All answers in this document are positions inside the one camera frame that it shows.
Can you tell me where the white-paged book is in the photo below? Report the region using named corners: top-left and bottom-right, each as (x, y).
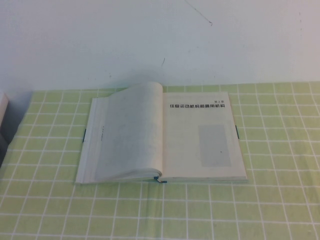
top-left (74, 81), bottom-right (249, 186)

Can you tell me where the green white-checked tablecloth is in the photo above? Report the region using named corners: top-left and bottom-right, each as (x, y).
top-left (0, 81), bottom-right (320, 240)

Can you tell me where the white and grey box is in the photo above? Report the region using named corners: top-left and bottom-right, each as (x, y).
top-left (0, 89), bottom-right (12, 169)

